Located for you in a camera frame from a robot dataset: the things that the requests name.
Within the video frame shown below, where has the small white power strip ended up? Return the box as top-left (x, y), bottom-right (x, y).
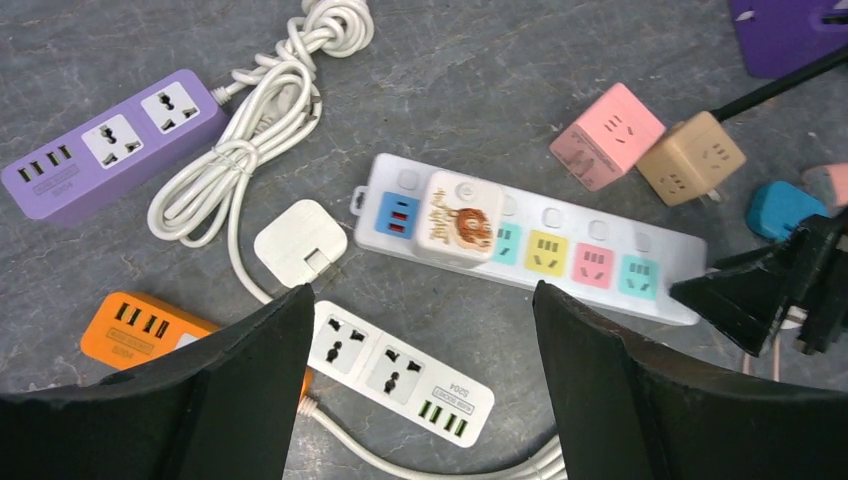
top-left (308, 300), bottom-right (495, 448)

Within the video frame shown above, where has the small pink charger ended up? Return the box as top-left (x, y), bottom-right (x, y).
top-left (801, 162), bottom-right (847, 208)

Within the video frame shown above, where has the long white colourful power strip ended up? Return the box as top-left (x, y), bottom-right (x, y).
top-left (350, 153), bottom-right (707, 326)

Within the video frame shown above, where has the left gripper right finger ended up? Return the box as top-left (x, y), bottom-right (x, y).
top-left (532, 281), bottom-right (847, 479)

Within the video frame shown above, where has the black music stand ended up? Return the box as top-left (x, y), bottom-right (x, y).
top-left (709, 45), bottom-right (847, 123)

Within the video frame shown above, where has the white flat charger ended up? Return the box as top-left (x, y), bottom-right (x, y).
top-left (253, 199), bottom-right (348, 288)

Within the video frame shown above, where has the pink cube socket adapter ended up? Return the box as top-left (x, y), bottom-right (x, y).
top-left (549, 82), bottom-right (666, 191)

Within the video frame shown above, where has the purple power strip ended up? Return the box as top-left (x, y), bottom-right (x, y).
top-left (1, 69), bottom-right (229, 227)

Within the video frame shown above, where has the purple metronome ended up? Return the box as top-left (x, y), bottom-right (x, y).
top-left (729, 0), bottom-right (847, 79)

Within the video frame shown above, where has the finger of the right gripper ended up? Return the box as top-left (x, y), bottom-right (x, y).
top-left (670, 262), bottom-right (805, 357)

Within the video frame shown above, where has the white tiger cube adapter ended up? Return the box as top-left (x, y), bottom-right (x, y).
top-left (412, 170), bottom-right (506, 268)

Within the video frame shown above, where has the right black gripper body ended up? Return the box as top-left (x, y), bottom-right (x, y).
top-left (790, 209), bottom-right (847, 355)

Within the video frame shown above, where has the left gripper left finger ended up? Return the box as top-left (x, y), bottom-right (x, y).
top-left (1, 285), bottom-right (315, 479)

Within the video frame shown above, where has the tan cube socket adapter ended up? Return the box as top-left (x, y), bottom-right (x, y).
top-left (636, 111), bottom-right (747, 206)

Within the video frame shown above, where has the orange power strip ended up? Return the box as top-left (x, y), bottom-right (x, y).
top-left (80, 284), bottom-right (315, 421)

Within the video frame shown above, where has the purple strip white cable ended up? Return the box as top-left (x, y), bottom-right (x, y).
top-left (146, 0), bottom-right (376, 306)

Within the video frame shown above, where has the blue plug adapter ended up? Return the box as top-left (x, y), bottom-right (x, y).
top-left (745, 181), bottom-right (829, 241)

